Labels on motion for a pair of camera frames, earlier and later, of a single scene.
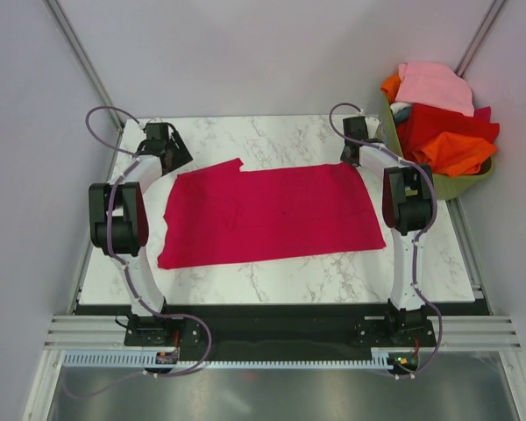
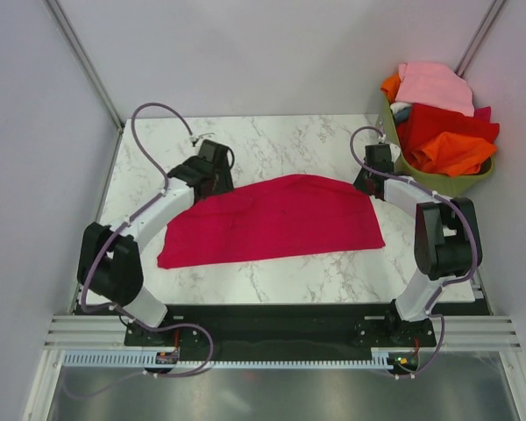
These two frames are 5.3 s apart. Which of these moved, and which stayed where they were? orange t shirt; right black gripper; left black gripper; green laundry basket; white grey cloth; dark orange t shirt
Moved: right black gripper; left black gripper
Stayed: green laundry basket; dark orange t shirt; orange t shirt; white grey cloth
